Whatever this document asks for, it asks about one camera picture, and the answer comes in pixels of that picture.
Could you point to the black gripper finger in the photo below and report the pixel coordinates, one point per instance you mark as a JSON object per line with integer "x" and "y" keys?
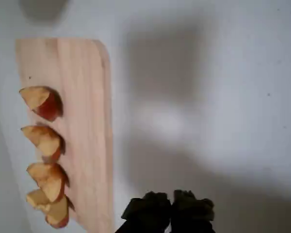
{"x": 191, "y": 213}
{"x": 148, "y": 213}

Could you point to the apple slice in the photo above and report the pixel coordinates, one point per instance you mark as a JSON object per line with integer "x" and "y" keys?
{"x": 46, "y": 143}
{"x": 58, "y": 211}
{"x": 38, "y": 99}
{"x": 46, "y": 177}

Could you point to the wooden cutting board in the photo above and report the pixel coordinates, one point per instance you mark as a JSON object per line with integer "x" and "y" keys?
{"x": 87, "y": 97}

